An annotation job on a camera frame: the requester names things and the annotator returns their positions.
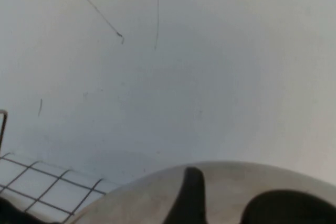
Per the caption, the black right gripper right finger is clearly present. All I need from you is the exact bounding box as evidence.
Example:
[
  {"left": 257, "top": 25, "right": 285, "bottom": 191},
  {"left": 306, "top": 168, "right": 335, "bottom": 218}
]
[{"left": 164, "top": 167, "right": 208, "bottom": 224}]

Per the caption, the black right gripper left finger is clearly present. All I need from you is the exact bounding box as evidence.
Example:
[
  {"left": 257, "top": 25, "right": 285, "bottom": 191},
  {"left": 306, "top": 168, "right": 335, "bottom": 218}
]
[{"left": 0, "top": 196, "right": 43, "bottom": 224}]

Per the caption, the stainless steel pot lid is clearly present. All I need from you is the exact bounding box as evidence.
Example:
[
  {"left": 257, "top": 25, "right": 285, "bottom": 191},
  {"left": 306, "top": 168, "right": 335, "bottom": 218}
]
[{"left": 76, "top": 161, "right": 336, "bottom": 224}]

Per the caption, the white black-grid tablecloth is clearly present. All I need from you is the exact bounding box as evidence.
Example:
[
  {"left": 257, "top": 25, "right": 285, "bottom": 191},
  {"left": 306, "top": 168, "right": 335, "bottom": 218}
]
[{"left": 0, "top": 152, "right": 107, "bottom": 224}]

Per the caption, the black tray wire lid rack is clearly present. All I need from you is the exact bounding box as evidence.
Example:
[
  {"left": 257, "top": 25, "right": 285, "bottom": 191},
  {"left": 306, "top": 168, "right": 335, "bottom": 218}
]
[{"left": 0, "top": 110, "right": 8, "bottom": 156}]

